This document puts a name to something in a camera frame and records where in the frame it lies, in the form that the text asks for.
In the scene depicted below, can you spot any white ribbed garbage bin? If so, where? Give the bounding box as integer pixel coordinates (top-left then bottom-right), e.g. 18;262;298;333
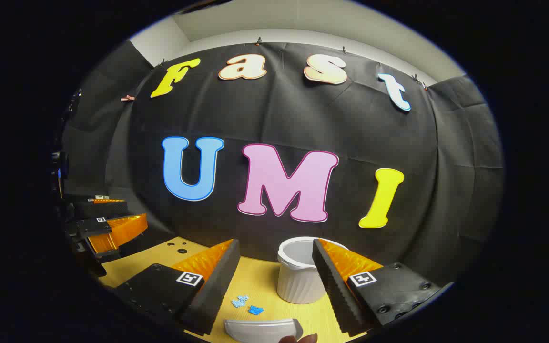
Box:
277;237;350;304

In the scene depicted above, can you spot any black backdrop cloth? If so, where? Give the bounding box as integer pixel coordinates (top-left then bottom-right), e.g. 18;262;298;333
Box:
60;40;506;286

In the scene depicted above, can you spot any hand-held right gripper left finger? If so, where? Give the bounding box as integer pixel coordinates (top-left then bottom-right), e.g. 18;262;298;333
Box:
115;238;242;336

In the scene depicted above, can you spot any wooden desktop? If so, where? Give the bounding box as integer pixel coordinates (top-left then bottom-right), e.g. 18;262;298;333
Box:
98;237;370;343

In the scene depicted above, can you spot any grey dustpan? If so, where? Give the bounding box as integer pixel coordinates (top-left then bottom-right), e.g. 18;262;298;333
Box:
224;318;304;343

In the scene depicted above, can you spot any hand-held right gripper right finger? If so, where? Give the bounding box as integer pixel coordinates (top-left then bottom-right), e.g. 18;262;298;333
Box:
312;238;454;337

